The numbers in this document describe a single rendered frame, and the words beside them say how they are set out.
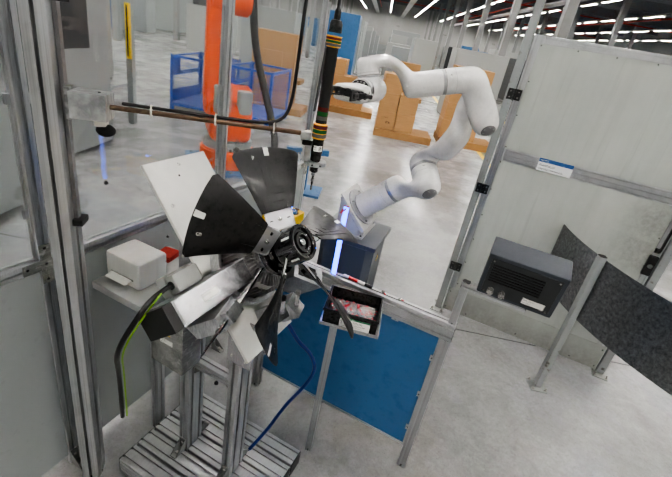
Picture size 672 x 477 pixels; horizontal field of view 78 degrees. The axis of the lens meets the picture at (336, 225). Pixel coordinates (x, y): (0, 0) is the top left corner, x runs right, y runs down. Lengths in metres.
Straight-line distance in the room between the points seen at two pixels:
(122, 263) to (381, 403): 1.29
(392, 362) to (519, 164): 1.61
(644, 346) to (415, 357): 1.21
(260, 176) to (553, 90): 2.01
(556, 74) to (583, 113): 0.28
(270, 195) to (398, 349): 0.93
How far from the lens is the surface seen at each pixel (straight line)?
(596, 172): 2.97
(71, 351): 1.72
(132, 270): 1.64
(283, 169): 1.39
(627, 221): 3.07
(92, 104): 1.29
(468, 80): 1.58
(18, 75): 1.46
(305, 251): 1.27
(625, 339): 2.66
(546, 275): 1.53
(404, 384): 2.00
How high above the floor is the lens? 1.82
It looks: 25 degrees down
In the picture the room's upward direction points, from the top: 11 degrees clockwise
